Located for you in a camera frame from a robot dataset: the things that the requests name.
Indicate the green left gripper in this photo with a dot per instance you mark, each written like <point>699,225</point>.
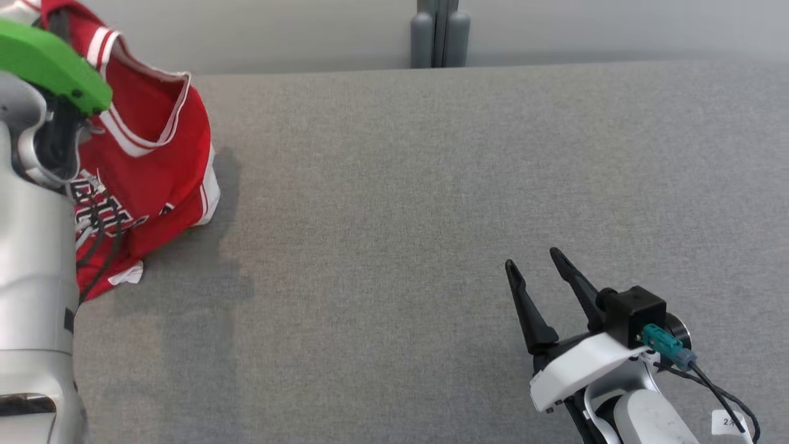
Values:
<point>55,68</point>

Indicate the grey partition post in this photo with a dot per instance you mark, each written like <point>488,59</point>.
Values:
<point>439,37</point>

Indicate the red Bulls basketball jersey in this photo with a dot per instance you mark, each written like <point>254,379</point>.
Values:
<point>154,166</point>

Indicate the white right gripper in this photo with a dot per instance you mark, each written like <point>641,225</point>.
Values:
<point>579,367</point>

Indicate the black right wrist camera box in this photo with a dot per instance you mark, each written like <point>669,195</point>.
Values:
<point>635,311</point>

